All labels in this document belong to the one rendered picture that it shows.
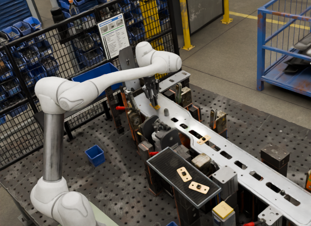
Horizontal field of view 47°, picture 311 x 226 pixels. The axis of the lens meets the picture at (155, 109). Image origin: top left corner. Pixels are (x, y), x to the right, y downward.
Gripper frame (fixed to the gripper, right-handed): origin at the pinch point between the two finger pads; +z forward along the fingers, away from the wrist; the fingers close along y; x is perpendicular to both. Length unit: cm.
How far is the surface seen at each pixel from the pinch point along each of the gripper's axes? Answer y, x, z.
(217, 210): -36, -95, -12
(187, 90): 22.1, -7.7, 0.4
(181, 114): 6.2, -19.7, 4.7
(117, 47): 10, 55, -17
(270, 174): 5, -88, 4
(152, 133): -22.1, -28.9, -4.3
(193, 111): 13.9, -21.6, 6.1
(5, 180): -100, 48, 35
